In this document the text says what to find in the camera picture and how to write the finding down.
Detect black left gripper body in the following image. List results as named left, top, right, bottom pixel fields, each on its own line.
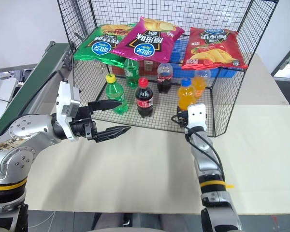
left=68, top=105, right=98, bottom=143

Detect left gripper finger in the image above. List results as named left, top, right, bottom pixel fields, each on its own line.
left=87, top=99, right=123, bottom=112
left=96, top=125, right=132, bottom=144

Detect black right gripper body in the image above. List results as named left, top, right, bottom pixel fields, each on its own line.
left=176, top=105, right=189, bottom=128

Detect green conveyor belt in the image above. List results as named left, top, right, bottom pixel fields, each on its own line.
left=0, top=41, right=74, bottom=141

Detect green soda bottle yellow cap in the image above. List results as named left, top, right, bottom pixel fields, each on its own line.
left=105, top=73, right=130, bottom=115

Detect orange soda bottle blue cap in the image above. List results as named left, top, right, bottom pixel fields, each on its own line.
left=177, top=78, right=197, bottom=112

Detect orange soda bottle clear top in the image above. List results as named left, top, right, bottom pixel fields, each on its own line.
left=191, top=69, right=212, bottom=98

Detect cola bottle red cap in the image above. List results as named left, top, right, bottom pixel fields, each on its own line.
left=134, top=77, right=154, bottom=118

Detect cola bottle without cap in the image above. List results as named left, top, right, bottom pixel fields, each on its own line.
left=157, top=62, right=174, bottom=94

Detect red cardboard box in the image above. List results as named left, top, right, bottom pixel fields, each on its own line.
left=111, top=58, right=160, bottom=76

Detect green chips bag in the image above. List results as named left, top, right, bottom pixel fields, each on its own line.
left=73, top=23, right=137, bottom=66

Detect blue plastic crate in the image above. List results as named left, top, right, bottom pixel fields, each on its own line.
left=170, top=38, right=240, bottom=79

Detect red chips bag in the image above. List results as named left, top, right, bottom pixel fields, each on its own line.
left=180, top=27, right=249, bottom=72

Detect magenta chips bag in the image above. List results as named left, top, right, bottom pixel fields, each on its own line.
left=110, top=16, right=186, bottom=63

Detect yellow zip tie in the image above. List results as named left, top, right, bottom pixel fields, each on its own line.
left=199, top=180, right=235, bottom=190

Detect white background desk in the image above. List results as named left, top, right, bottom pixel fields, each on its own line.
left=0, top=69, right=24, bottom=105

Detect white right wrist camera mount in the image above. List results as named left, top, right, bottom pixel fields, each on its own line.
left=186, top=103, right=207, bottom=129

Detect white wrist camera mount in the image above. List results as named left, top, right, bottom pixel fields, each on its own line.
left=186, top=103, right=207, bottom=129
left=55, top=81, right=82, bottom=142

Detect black wire mesh rack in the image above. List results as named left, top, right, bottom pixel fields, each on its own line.
left=57, top=0, right=280, bottom=138

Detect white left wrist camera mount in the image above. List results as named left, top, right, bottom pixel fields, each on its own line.
left=55, top=81, right=82, bottom=142

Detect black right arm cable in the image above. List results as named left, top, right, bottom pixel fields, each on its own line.
left=183, top=126, right=227, bottom=187

